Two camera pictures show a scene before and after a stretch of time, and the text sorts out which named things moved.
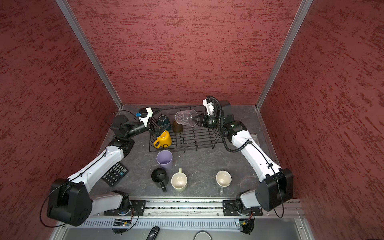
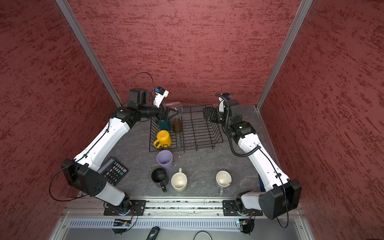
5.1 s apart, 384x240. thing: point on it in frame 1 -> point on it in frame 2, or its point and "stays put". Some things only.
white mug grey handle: x=223 y=179 stays put
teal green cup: x=163 y=120 stays put
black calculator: x=116 y=175 stays put
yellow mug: x=164 y=140 stays put
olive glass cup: x=177 y=128 stays put
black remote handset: x=153 y=233 stays put
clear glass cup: x=185 y=117 -> x=175 y=108
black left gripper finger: x=155 y=111 -> x=166 y=109
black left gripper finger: x=158 y=130 -> x=165 y=117
